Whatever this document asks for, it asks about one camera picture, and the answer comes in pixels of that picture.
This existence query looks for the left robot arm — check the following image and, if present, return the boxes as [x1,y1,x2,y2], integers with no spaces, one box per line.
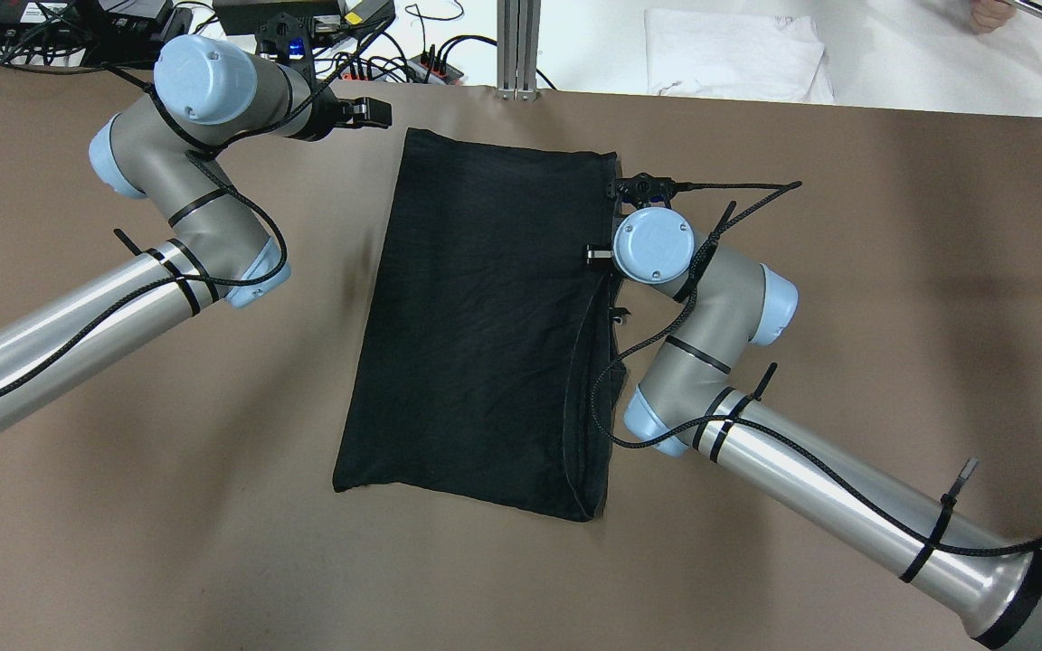
[0,34,393,434]

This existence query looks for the black flat box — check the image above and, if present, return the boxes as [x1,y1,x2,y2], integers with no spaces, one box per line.
[212,1,345,34]

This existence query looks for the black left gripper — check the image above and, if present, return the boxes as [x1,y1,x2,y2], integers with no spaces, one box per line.
[295,90,393,143]

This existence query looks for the white paper sheet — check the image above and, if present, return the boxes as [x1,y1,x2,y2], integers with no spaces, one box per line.
[644,8,836,106]

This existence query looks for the aluminium frame post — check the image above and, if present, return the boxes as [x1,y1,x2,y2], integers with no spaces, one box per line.
[496,0,542,100]

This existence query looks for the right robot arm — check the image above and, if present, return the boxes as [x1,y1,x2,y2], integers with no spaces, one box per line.
[607,207,1042,650]

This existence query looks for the black printed t-shirt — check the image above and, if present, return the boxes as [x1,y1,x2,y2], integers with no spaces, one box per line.
[332,128,626,523]

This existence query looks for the grey orange usb hub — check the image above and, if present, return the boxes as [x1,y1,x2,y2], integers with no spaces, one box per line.
[408,52,466,85]
[331,61,382,81]

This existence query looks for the black power adapter brick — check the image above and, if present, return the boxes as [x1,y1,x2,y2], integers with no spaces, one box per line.
[342,0,394,32]

